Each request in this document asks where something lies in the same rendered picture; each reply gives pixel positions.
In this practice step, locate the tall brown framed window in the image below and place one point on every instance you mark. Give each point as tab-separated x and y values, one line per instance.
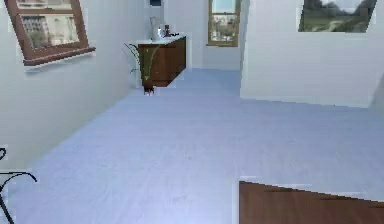
224	26

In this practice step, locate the dark small wall picture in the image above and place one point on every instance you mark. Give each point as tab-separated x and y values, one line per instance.
155	2

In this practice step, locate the landscape wall picture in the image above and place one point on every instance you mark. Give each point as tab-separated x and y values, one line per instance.
333	16

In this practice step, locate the green house plant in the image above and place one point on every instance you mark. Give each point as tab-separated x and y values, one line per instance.
145	68

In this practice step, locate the brown cupboard with white top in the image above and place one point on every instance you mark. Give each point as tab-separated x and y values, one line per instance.
165	61

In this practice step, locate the brown wooden table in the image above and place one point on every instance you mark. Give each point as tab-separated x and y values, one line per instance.
310	208

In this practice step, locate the dark red small object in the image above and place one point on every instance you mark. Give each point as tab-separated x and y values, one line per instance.
167	30

